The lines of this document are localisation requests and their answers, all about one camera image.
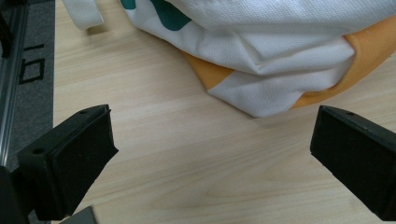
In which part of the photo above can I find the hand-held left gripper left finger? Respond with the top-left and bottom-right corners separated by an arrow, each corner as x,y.
17,104 -> 120,221

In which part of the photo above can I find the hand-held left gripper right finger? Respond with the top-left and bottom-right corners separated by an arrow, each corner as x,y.
309,105 -> 396,222

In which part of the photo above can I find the white orange and green garment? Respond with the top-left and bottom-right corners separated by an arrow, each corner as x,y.
61,0 -> 396,119

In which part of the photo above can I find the grey flat plate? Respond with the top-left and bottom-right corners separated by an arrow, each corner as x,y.
59,205 -> 99,224

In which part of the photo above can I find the grey floor mat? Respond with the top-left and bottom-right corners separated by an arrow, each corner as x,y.
6,0 -> 56,171

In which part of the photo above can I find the aluminium frame rail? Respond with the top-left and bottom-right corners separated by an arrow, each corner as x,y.
0,3 -> 30,167

